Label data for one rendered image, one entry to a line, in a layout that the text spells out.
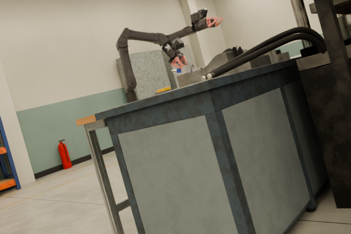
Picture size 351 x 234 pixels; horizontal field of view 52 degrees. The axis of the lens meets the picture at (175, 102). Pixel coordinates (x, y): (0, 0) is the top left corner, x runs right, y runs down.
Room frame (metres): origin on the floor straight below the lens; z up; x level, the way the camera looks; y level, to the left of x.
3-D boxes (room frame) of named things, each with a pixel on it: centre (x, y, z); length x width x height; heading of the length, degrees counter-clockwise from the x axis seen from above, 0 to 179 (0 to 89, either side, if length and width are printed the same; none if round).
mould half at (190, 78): (2.16, -0.32, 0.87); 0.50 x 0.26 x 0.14; 51
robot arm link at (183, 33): (2.68, -0.16, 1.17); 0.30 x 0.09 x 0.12; 47
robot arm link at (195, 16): (2.57, -0.29, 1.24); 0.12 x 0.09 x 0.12; 47
